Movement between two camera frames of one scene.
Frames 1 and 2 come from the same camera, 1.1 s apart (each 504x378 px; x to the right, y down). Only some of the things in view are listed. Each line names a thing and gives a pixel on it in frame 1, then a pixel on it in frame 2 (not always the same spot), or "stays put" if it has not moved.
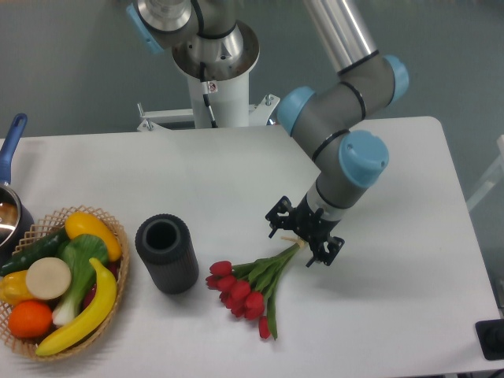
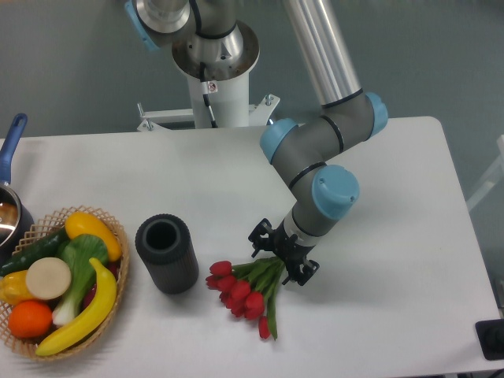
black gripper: (309, 225) -> (264, 237)
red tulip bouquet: (248, 287) stays put
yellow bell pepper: (13, 289) stays put
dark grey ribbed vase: (164, 244) stays put
